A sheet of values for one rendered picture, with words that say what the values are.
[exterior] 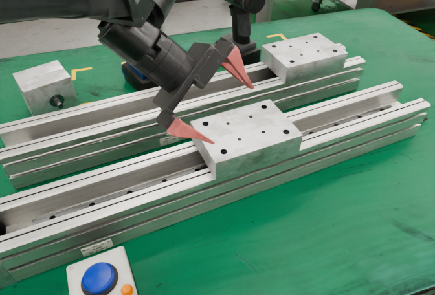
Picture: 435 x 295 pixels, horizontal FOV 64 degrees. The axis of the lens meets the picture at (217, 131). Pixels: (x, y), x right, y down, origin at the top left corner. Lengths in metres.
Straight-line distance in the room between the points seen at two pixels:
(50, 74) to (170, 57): 0.47
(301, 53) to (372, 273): 0.47
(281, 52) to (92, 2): 0.55
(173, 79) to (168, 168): 0.22
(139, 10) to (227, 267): 0.39
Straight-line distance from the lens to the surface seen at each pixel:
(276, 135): 0.58
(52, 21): 2.88
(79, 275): 0.54
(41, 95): 0.84
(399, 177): 0.76
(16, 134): 0.76
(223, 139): 0.57
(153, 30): 0.43
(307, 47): 0.85
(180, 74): 0.44
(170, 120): 0.46
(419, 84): 1.06
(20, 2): 0.29
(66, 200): 0.61
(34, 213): 0.63
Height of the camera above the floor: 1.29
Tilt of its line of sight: 42 degrees down
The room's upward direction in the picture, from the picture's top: straight up
